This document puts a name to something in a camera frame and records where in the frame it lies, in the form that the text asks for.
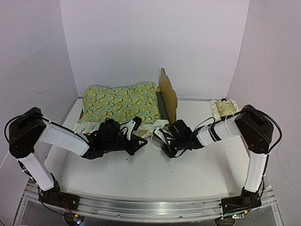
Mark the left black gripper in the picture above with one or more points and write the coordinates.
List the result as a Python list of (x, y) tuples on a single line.
[(128, 146)]

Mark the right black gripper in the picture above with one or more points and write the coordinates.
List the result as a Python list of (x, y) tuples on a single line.
[(169, 146)]

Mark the lemon print ruffled mattress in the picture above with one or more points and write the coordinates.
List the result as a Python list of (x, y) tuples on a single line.
[(120, 106)]

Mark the wooden pet bed frame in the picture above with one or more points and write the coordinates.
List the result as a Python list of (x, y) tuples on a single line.
[(168, 99)]

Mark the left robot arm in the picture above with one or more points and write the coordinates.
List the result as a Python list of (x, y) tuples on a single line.
[(24, 131)]

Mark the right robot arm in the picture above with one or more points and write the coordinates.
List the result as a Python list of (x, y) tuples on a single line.
[(259, 132)]

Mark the grey bed mat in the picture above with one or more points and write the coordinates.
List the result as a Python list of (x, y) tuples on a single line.
[(161, 107)]

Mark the small lemon print pillow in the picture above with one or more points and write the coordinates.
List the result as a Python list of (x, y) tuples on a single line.
[(223, 108)]

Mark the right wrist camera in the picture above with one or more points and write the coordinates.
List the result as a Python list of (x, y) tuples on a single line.
[(163, 137)]

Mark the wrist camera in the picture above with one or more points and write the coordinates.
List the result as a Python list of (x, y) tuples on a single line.
[(133, 125), (163, 137)]

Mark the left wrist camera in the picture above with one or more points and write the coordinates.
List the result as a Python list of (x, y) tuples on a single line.
[(133, 125)]

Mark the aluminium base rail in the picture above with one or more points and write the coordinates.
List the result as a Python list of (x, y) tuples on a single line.
[(149, 211)]

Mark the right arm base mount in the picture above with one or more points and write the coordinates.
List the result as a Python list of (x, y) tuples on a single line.
[(246, 201)]

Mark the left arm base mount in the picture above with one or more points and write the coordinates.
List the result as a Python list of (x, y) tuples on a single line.
[(55, 197)]

